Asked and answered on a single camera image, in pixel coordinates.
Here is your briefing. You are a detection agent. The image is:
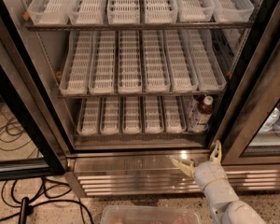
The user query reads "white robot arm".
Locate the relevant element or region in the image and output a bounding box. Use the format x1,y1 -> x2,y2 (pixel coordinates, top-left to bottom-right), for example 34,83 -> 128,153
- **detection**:
170,140 -> 266,224

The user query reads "white bottle behind glass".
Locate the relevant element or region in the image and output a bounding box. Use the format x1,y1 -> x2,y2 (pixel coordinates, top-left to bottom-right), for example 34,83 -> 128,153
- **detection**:
259,108 -> 280,133

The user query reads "black floor cable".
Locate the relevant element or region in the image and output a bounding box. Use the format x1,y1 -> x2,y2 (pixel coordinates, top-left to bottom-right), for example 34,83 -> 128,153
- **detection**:
0,176 -> 95,224

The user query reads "shelf tray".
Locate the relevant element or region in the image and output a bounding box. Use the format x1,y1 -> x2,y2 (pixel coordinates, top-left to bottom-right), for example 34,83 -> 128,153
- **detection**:
28,0 -> 70,25
123,97 -> 142,134
163,96 -> 186,133
77,97 -> 100,136
89,31 -> 116,94
213,0 -> 254,22
118,31 -> 142,93
60,31 -> 92,95
164,30 -> 198,92
68,0 -> 106,25
144,0 -> 178,24
181,94 -> 209,133
144,96 -> 164,133
100,97 -> 119,135
107,0 -> 140,24
176,0 -> 215,22
188,30 -> 226,91
142,30 -> 171,92

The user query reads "stainless steel fridge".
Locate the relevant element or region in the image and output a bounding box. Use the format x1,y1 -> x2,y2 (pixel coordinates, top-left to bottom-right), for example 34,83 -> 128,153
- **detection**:
0,0 -> 280,198

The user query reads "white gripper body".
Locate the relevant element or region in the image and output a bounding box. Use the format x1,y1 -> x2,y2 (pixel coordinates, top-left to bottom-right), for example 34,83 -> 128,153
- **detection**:
194,161 -> 228,190

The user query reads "clear plastic container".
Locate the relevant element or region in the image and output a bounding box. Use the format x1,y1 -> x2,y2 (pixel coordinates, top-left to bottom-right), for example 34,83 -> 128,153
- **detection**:
100,205 -> 202,224

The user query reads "black cable plug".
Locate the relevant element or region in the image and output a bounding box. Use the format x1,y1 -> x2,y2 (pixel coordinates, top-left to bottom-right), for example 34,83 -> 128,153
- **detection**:
18,197 -> 34,224

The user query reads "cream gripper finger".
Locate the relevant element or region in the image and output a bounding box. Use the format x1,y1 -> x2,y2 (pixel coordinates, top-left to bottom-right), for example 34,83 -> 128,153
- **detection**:
170,156 -> 195,177
209,140 -> 222,164

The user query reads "brown bottle with white cap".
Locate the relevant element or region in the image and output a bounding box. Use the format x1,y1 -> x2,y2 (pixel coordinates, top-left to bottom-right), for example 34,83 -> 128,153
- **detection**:
189,95 -> 214,133

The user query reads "open glass fridge door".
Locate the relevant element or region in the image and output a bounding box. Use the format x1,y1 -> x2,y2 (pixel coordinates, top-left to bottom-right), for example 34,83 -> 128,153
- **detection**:
0,21 -> 68,182

